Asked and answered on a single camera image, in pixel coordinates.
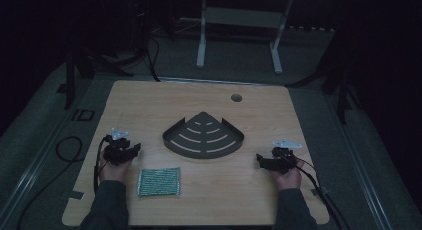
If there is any black rectangular floor frame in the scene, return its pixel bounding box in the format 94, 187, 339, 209
70, 107, 97, 123

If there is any person's left hand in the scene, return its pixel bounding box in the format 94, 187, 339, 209
98, 152, 134, 185

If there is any dark grey corner shelf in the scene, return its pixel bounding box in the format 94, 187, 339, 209
162, 111, 246, 160

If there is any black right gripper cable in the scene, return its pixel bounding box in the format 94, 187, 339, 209
290, 156, 353, 230

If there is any white desk frame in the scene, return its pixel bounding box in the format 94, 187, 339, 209
195, 0, 295, 76

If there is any person's right hand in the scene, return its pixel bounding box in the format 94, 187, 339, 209
271, 157, 306, 192

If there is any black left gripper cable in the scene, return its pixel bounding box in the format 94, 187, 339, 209
92, 134, 113, 195

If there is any aluminium floor rail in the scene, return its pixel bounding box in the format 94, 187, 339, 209
322, 90, 397, 230
0, 90, 101, 230

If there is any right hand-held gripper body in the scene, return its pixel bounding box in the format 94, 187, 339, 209
269, 137, 304, 175

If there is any black metal stand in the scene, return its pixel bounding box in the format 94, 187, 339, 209
62, 37, 148, 111
287, 30, 364, 126

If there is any black floor cable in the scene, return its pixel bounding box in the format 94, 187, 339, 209
15, 135, 85, 230

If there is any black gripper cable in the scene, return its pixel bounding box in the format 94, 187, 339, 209
92, 134, 113, 195
290, 156, 353, 230

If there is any black hanging cable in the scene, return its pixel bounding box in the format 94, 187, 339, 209
144, 32, 163, 83

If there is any striped green cloth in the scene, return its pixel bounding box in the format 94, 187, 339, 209
136, 166, 182, 199

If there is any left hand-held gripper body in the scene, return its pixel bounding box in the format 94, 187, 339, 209
102, 127, 134, 167

